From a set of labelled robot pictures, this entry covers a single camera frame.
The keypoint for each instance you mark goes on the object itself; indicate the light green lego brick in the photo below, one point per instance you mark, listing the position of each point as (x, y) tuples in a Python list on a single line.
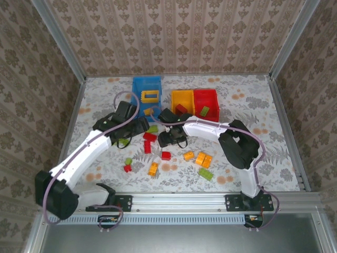
[(152, 129)]

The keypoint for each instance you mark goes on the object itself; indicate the yellow lego brick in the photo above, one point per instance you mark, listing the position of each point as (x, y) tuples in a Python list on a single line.
[(148, 111)]

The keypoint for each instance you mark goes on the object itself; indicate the long red lego brick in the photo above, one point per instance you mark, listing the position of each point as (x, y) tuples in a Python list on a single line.
[(147, 147)]

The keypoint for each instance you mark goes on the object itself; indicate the yellow lego window frame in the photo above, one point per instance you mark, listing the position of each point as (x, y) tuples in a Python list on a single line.
[(151, 101)]

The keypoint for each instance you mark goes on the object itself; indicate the yellow plastic bin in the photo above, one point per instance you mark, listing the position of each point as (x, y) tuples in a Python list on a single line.
[(184, 96)]

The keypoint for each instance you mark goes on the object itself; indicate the long orange lego brick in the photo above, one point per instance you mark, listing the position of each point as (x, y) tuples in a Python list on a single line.
[(153, 169)]

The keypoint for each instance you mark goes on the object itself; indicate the long green lego brick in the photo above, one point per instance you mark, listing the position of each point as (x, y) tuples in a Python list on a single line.
[(204, 111), (206, 174)]

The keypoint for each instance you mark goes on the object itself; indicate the blue plastic bin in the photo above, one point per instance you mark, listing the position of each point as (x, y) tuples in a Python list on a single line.
[(147, 83)]

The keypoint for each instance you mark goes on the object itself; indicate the small red lego brick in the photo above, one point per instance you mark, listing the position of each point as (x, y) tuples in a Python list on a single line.
[(127, 168)]

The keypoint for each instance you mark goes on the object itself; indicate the red plastic bin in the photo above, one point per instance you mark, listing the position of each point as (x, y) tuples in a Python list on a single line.
[(210, 98)]

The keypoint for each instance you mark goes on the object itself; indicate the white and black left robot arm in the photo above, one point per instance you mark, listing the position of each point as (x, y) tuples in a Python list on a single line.
[(79, 158)]

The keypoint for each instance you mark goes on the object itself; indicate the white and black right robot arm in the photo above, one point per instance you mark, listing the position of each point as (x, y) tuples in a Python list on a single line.
[(202, 129)]

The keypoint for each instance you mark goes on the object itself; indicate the floral patterned table cover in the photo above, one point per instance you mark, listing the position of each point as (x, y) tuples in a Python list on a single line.
[(250, 110)]

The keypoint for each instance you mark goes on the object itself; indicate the black connector with orange plug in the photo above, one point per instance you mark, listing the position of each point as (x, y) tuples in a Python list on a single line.
[(250, 223), (105, 220)]

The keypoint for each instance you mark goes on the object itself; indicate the grey metal sheet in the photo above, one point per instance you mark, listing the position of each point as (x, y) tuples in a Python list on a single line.
[(184, 239)]

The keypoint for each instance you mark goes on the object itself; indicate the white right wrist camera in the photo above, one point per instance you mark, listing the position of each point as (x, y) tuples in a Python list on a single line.
[(168, 129)]

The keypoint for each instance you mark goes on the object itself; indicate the aluminium table side rail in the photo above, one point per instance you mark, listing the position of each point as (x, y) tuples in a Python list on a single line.
[(76, 105), (278, 105)]

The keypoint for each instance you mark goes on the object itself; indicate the aluminium mounting rail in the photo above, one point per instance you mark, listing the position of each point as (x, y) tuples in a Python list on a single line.
[(179, 201)]

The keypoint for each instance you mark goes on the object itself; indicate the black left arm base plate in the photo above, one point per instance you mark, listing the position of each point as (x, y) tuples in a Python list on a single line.
[(123, 203)]

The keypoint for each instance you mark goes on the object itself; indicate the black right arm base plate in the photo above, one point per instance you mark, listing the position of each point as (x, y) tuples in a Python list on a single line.
[(233, 203)]

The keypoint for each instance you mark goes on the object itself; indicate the aluminium frame post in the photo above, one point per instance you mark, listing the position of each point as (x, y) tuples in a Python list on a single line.
[(292, 42), (60, 39)]

